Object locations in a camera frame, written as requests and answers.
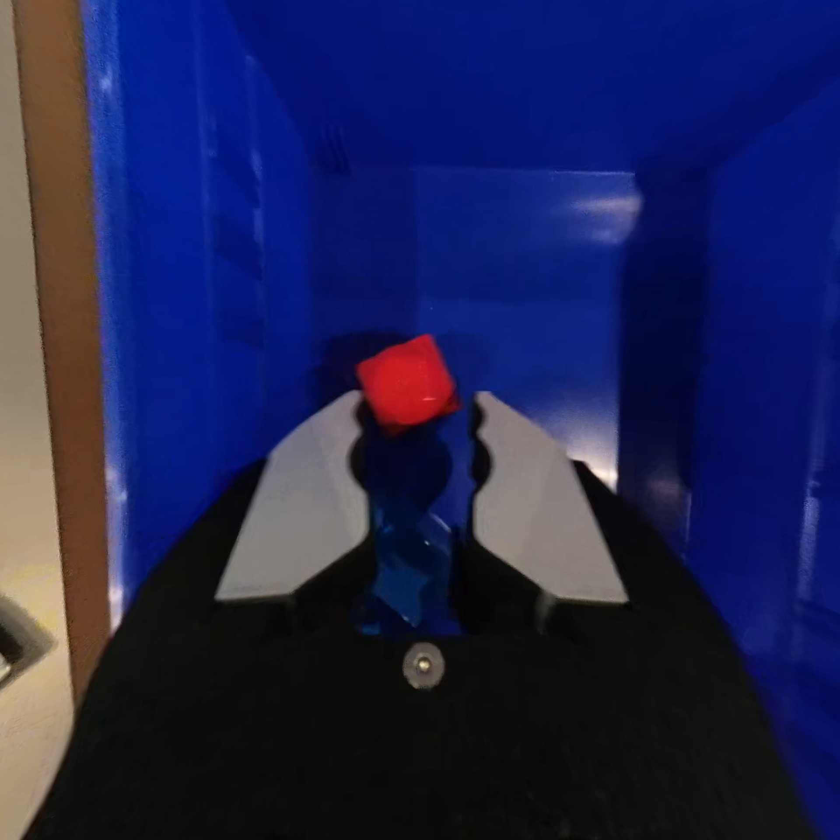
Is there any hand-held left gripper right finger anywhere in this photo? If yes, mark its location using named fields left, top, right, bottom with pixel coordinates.
left=470, top=391, right=631, bottom=607

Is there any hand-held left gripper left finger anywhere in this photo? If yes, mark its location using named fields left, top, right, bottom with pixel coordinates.
left=214, top=391, right=370, bottom=602

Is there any red mega block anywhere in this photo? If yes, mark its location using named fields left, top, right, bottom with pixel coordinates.
left=355, top=332, right=462, bottom=437

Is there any blue plastic bin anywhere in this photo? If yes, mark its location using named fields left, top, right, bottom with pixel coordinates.
left=79, top=0, right=840, bottom=815

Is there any brown board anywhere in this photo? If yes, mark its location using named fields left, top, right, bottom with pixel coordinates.
left=12, top=0, right=111, bottom=690

